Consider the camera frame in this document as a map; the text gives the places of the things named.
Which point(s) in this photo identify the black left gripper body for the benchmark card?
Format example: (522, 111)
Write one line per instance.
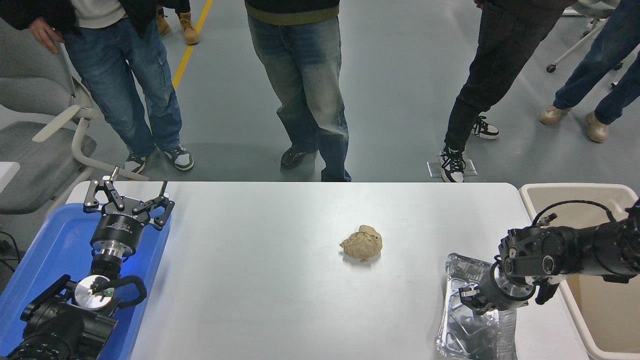
(117, 232)

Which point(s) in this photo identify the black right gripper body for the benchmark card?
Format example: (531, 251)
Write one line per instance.
(489, 295)

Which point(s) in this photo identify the silver foil tray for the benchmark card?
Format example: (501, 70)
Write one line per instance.
(470, 332)

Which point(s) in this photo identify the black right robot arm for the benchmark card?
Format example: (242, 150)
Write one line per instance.
(585, 247)

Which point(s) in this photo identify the metal floor plate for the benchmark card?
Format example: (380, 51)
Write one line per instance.
(471, 168)

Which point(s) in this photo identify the person's hand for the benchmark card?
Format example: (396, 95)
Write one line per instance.
(44, 34)

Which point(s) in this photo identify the blue plastic tray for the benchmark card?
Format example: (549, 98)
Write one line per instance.
(55, 245)

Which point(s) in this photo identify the grey office chair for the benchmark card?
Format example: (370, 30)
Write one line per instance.
(30, 165)

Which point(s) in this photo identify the white side table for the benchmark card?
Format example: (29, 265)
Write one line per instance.
(7, 175)

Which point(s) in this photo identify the crumpled tan paper ball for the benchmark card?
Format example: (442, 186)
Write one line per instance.
(361, 244)

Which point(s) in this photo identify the large pale bin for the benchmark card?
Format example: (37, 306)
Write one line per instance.
(605, 320)

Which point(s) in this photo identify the person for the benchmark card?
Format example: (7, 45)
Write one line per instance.
(600, 60)
(189, 27)
(305, 75)
(500, 60)
(115, 65)

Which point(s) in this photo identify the white wheeled chair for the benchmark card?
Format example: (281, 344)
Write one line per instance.
(551, 68)

